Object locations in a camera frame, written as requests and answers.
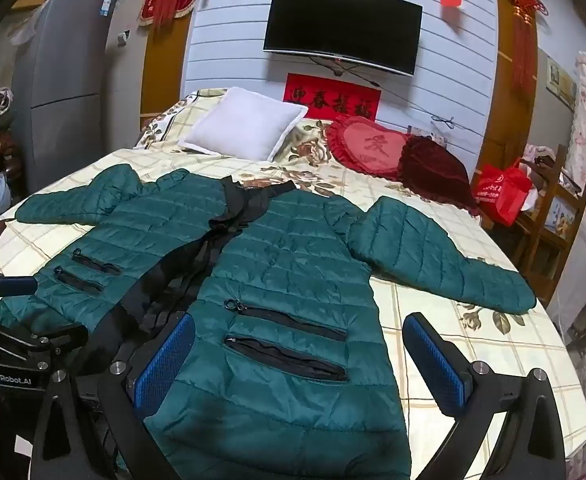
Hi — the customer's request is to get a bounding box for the grey refrigerator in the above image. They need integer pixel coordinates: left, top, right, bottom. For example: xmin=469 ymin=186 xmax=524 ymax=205
xmin=10 ymin=0 xmax=118 ymax=196

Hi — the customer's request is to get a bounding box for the bed with floral checked sheet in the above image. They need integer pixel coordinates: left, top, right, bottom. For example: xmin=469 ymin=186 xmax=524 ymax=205
xmin=0 ymin=87 xmax=586 ymax=480

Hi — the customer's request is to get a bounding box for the red shopping bag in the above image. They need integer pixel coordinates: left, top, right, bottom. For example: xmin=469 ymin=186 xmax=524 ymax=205
xmin=476 ymin=157 xmax=534 ymax=227

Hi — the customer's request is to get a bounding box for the white square pillow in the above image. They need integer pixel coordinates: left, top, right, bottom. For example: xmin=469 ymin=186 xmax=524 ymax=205
xmin=178 ymin=86 xmax=306 ymax=163

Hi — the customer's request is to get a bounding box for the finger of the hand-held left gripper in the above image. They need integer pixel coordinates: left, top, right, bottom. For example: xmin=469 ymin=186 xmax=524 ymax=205
xmin=0 ymin=266 xmax=40 ymax=312
xmin=0 ymin=312 xmax=90 ymax=361

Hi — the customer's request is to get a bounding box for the green quilted puffer jacket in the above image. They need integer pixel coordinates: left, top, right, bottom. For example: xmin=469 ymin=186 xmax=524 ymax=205
xmin=0 ymin=164 xmax=538 ymax=480

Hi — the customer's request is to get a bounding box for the wooden chair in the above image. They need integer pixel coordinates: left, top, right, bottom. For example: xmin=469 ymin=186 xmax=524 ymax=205
xmin=516 ymin=145 xmax=586 ymax=306

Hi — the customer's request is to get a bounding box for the red paper wall banner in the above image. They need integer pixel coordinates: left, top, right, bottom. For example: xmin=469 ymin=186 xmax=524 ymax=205
xmin=283 ymin=73 xmax=383 ymax=122

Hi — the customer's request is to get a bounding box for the black flat-screen television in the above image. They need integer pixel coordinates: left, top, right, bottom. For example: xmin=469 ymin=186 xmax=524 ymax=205
xmin=263 ymin=0 xmax=423 ymax=77

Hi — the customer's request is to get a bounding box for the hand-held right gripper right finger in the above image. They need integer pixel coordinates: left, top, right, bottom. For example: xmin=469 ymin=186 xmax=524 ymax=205
xmin=402 ymin=312 xmax=567 ymax=480

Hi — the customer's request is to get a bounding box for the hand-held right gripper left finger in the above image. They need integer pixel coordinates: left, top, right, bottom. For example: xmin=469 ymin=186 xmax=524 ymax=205
xmin=28 ymin=311 xmax=197 ymax=480

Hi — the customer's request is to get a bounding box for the black wall cable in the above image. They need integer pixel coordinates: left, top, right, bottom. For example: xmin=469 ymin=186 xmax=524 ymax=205
xmin=408 ymin=102 xmax=484 ymax=137

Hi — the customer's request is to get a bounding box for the dark red velvet cushion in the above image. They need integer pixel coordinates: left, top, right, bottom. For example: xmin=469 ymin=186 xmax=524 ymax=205
xmin=398 ymin=136 xmax=481 ymax=217

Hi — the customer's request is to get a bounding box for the small wall calendar picture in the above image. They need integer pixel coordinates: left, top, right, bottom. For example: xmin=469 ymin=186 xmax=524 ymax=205
xmin=546 ymin=57 xmax=578 ymax=108

